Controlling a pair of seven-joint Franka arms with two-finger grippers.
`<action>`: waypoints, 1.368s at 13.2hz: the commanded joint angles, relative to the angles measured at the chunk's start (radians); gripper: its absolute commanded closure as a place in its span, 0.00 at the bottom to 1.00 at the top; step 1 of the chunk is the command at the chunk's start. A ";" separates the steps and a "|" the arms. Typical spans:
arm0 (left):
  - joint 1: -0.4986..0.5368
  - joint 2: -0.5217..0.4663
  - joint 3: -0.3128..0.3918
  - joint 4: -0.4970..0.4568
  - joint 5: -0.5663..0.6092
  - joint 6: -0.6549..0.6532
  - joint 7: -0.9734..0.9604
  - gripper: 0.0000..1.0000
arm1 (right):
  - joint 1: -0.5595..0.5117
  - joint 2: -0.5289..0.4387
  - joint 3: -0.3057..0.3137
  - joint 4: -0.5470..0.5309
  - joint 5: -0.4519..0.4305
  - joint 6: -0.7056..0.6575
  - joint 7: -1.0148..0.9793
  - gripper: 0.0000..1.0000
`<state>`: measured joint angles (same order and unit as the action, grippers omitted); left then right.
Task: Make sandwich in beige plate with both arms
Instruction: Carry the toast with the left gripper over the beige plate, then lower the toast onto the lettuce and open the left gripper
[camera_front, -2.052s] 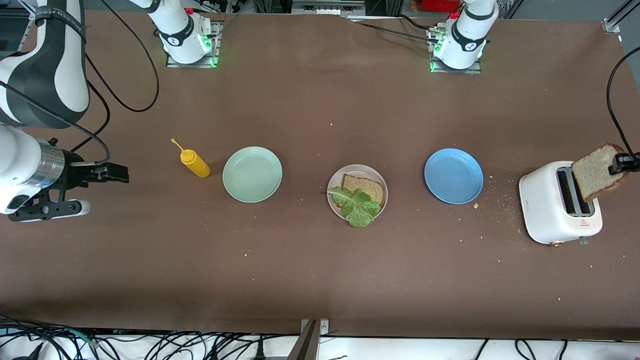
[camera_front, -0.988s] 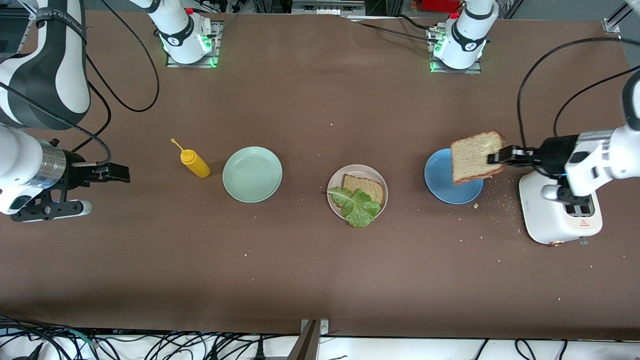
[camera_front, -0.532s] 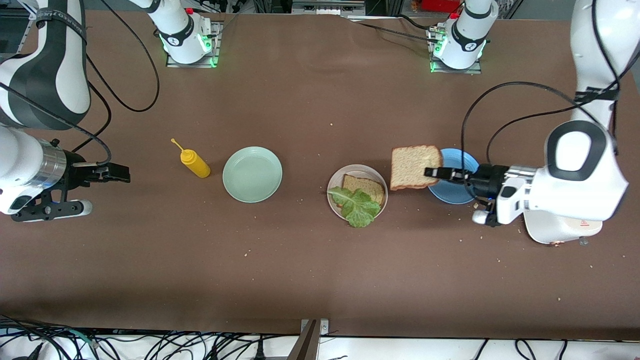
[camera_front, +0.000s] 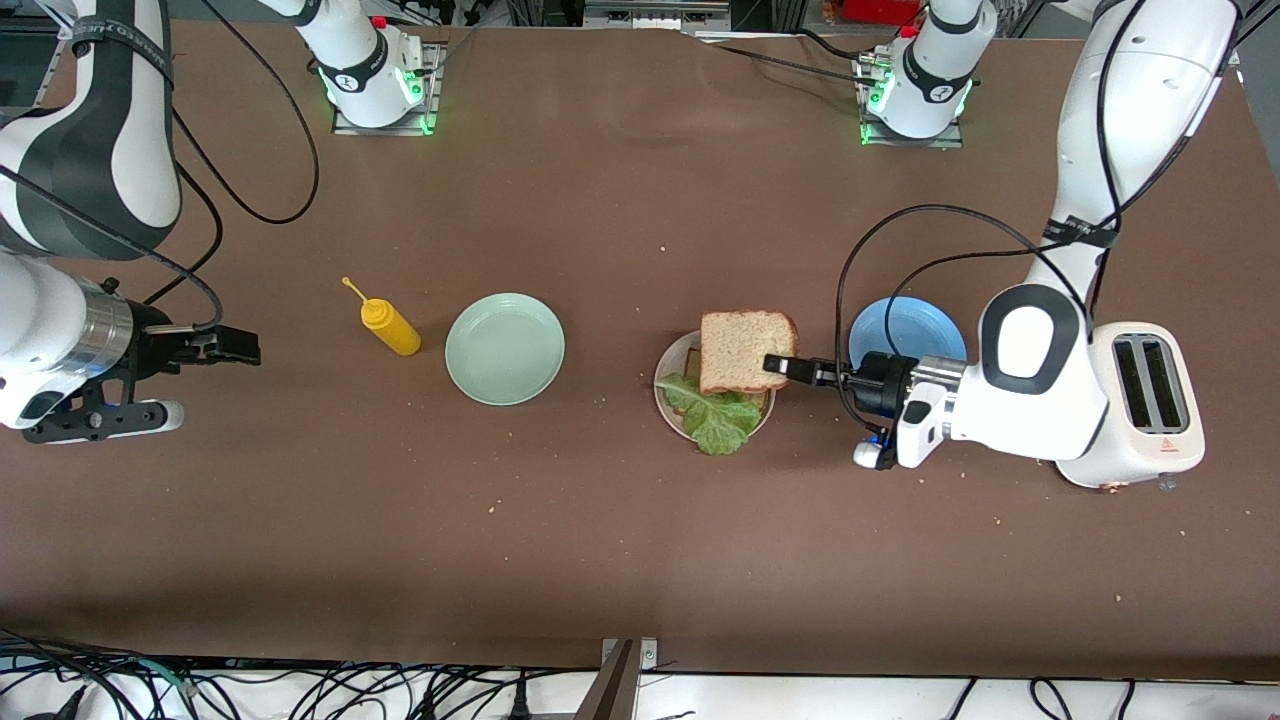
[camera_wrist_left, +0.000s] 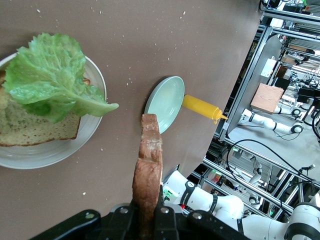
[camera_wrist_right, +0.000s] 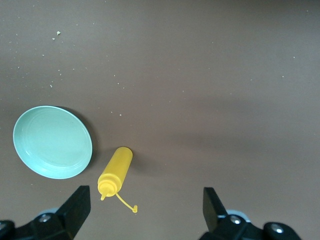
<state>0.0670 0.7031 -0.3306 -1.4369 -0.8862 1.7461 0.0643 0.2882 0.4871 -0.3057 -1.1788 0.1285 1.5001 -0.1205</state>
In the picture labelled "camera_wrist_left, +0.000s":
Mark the aluminium frame profile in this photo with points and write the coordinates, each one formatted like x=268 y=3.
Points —
x=242 y=82

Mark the brown crust bread slice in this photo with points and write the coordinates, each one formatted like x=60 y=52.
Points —
x=30 y=132
x=148 y=175

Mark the beige plate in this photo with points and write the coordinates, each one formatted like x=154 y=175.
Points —
x=50 y=155

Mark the light wooden box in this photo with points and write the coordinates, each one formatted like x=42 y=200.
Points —
x=266 y=98

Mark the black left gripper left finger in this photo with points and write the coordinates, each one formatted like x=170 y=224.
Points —
x=117 y=225

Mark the green lettuce leaf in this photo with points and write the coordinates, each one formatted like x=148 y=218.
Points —
x=50 y=75

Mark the yellow mustard squeeze bottle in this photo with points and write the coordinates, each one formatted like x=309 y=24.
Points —
x=200 y=106

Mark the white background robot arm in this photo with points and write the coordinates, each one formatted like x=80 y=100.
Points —
x=270 y=123

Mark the aluminium frame rail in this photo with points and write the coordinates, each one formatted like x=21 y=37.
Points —
x=250 y=185

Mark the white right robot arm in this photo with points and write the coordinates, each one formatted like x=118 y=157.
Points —
x=200 y=197

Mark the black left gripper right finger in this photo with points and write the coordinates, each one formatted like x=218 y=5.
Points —
x=167 y=225

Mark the brown table cover sheet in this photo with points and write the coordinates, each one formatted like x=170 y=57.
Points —
x=137 y=37

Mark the pale green plate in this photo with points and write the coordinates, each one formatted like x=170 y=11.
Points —
x=167 y=100

